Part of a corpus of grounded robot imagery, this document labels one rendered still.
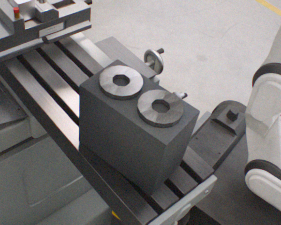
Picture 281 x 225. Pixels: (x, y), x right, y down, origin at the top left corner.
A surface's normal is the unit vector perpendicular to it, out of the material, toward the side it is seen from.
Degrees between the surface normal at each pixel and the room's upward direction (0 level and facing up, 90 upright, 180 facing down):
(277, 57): 90
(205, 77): 0
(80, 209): 0
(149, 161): 90
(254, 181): 90
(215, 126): 0
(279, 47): 90
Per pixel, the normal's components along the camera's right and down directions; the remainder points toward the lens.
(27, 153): 0.65, 0.62
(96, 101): -0.62, 0.52
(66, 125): 0.12, -0.67
